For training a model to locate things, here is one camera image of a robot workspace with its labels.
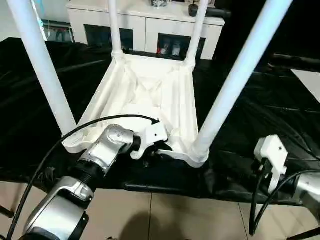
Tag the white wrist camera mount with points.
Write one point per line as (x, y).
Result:
(150, 135)
(272, 152)

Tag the white low cabinet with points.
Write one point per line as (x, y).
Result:
(140, 22)

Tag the black handheld device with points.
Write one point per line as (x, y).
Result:
(215, 11)

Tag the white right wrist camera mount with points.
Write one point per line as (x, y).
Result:
(272, 152)

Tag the dark clutter pile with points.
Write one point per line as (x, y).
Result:
(161, 2)

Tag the black work mat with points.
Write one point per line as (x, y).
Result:
(270, 110)

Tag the black folding stand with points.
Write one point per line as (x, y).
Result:
(7, 212)

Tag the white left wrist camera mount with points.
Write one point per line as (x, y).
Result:
(150, 135)

